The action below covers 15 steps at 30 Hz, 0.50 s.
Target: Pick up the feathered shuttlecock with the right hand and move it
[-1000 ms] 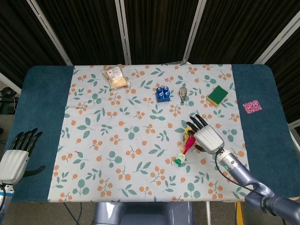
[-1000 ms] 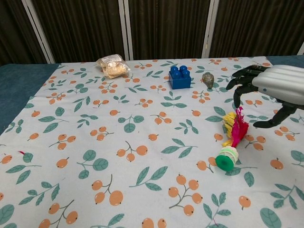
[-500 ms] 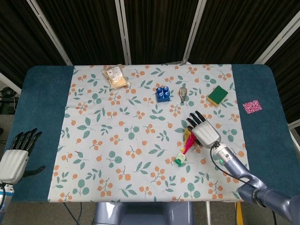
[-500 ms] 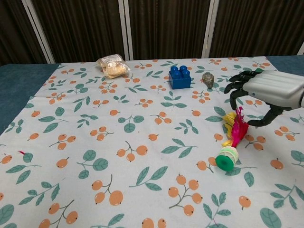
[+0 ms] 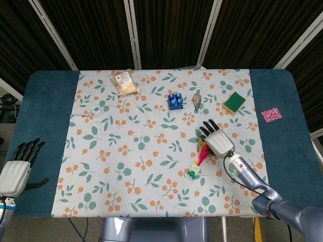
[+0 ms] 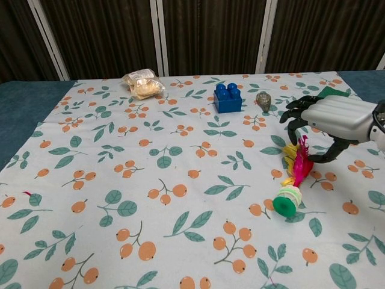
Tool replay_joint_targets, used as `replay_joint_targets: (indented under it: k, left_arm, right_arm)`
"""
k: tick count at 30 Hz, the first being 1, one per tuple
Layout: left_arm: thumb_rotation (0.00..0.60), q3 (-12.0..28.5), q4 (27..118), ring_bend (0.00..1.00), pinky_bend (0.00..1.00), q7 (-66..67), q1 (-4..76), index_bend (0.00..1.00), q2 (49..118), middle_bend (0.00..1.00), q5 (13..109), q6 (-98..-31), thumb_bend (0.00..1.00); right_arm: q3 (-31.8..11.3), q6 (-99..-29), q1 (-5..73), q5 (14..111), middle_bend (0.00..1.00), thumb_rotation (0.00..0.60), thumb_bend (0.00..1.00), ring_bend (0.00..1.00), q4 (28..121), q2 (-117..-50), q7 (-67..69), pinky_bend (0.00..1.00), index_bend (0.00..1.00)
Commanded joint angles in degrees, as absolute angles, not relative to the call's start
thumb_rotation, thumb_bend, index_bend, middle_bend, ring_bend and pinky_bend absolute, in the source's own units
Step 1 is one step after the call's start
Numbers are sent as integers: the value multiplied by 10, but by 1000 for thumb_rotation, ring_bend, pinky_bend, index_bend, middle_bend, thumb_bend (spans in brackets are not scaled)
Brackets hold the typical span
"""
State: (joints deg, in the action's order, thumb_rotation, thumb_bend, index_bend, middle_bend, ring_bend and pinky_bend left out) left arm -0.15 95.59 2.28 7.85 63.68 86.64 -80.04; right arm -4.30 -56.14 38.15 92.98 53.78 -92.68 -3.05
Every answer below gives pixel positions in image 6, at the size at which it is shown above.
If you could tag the dark screen panel white frame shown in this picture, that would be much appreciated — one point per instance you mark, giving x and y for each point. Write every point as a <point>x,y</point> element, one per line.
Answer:
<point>325,36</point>
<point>105,36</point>
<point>210,36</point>
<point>15,36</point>

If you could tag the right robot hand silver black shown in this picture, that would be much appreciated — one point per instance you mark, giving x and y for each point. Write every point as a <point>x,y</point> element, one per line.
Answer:
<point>340,117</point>

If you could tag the yellow sponge with green pad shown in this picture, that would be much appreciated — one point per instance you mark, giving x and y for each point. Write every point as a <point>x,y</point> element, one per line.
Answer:
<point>328,91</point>

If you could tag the blue toy building block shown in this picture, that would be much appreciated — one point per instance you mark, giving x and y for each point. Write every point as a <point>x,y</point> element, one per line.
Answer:
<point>227,100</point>

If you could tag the clear bag of snacks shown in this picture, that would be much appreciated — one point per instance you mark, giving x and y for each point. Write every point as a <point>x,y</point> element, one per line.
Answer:
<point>144,87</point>

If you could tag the floral tablecloth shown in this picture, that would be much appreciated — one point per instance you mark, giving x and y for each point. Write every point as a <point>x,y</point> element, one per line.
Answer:
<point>180,168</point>

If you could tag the grey metallic teardrop object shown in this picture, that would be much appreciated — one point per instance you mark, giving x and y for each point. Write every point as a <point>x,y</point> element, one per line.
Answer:
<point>264,100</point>

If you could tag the feather shuttlecock green base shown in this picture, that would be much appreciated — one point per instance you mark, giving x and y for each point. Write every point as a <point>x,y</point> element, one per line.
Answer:
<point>284,204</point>

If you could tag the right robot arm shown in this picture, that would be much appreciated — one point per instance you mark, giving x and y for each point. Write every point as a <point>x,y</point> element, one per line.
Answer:
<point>379,126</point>

